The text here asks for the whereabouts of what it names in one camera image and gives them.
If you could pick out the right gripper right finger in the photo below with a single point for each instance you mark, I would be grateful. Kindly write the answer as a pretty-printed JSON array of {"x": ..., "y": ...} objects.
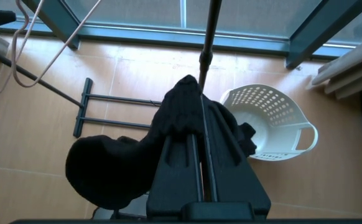
[{"x": 237, "y": 186}]

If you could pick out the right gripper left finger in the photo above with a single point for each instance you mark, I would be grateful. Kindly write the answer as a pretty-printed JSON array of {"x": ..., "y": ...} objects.
[{"x": 174, "y": 183}]

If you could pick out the black ribbed-waist garment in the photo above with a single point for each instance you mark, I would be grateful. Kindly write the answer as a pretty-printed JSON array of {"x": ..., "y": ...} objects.
[{"x": 106, "y": 171}]

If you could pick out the white laundry basket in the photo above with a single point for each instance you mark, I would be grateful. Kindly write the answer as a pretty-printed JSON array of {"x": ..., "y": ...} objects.
[{"x": 277, "y": 105}]

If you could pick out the black clothes rack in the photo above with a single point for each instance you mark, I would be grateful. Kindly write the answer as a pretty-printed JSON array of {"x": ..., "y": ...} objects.
[{"x": 210, "y": 31}]

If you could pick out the window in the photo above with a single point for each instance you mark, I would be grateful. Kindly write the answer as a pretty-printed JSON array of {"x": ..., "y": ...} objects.
[{"x": 168, "y": 35}]

